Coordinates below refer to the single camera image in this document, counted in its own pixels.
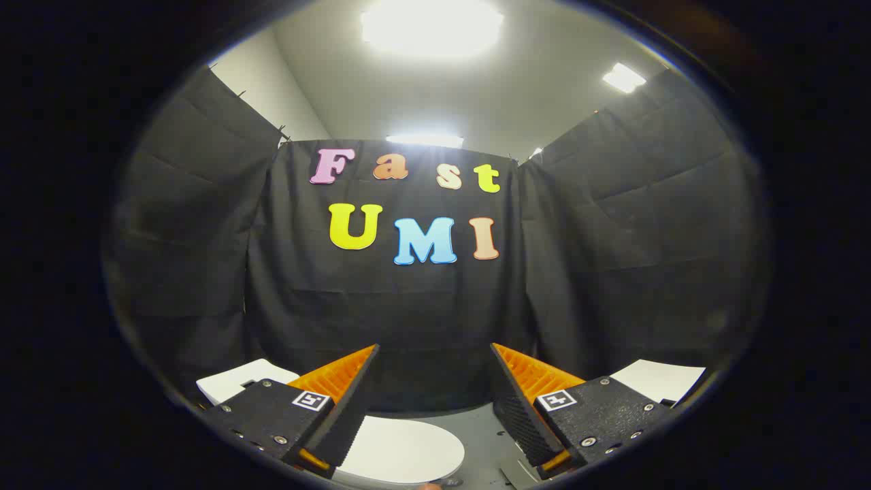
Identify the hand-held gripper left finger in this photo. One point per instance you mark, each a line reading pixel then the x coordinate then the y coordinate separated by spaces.
pixel 347 408

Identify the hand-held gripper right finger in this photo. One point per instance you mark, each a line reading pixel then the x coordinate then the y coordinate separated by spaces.
pixel 520 415

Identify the white toilet lid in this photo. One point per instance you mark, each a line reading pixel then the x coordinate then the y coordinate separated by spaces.
pixel 401 449

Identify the white toilet tank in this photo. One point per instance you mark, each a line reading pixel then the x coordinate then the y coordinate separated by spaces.
pixel 235 381

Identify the black backdrop cloth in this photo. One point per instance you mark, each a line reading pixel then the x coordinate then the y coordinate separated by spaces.
pixel 408 306

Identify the long ceiling light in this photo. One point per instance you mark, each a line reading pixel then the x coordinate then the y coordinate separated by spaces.
pixel 425 139

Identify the small ceiling light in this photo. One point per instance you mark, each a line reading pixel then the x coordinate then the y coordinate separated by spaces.
pixel 623 77

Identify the large ceiling light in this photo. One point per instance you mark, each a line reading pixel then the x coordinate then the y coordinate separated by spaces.
pixel 432 27

